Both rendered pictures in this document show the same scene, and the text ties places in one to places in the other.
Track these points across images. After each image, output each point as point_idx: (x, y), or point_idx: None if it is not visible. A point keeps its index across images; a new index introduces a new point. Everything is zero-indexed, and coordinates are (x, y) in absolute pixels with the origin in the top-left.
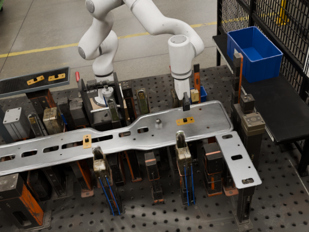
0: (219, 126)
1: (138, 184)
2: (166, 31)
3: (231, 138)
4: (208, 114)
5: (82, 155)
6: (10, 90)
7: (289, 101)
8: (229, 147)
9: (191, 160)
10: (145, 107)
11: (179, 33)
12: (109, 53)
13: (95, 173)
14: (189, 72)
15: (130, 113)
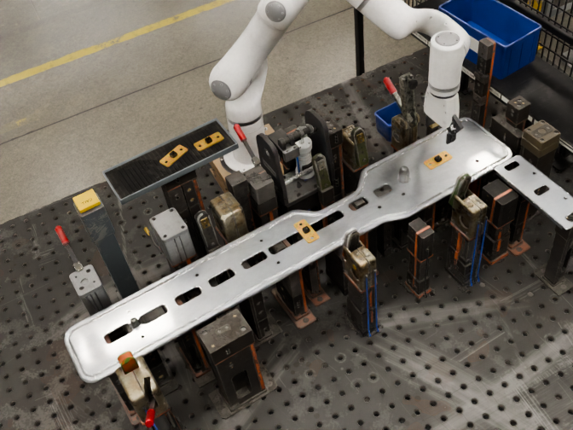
0: (491, 155)
1: (377, 281)
2: (415, 30)
3: (518, 167)
4: (465, 141)
5: (315, 254)
6: (141, 184)
7: (571, 95)
8: (524, 180)
9: (486, 212)
10: (366, 155)
11: (431, 28)
12: (257, 80)
13: (361, 270)
14: (460, 84)
15: (335, 171)
